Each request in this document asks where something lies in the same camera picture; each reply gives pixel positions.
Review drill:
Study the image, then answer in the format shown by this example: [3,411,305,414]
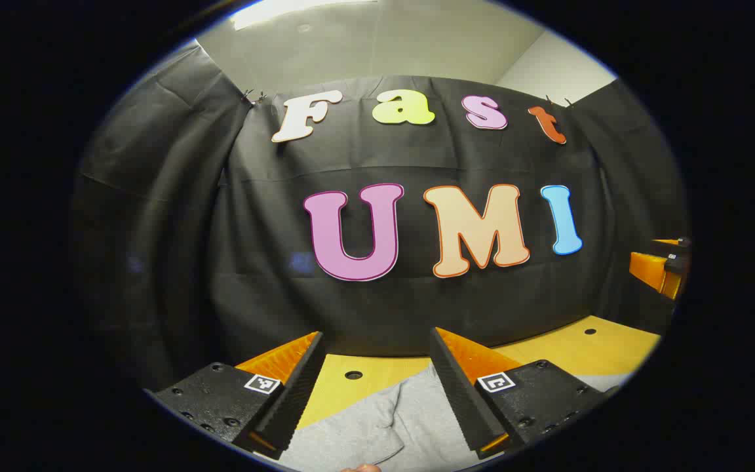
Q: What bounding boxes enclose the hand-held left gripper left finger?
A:
[145,331,327,460]

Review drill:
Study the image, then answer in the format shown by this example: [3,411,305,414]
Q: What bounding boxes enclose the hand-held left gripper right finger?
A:
[430,326,621,460]

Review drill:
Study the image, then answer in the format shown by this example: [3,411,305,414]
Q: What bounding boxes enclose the grey zip-neck sweatshirt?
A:
[278,363,637,472]

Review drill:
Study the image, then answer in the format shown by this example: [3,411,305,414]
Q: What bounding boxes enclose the black backdrop cloth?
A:
[69,41,689,394]

